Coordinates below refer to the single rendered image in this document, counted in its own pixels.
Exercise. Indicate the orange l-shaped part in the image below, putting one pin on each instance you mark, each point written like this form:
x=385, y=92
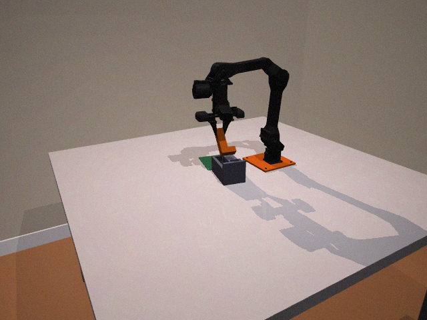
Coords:
x=222, y=144

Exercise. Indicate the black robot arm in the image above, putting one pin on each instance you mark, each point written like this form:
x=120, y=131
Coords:
x=216, y=84

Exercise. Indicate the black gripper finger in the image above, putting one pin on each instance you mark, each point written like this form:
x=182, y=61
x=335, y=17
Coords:
x=214, y=127
x=225, y=124

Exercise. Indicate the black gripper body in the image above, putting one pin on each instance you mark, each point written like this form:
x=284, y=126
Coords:
x=203, y=116

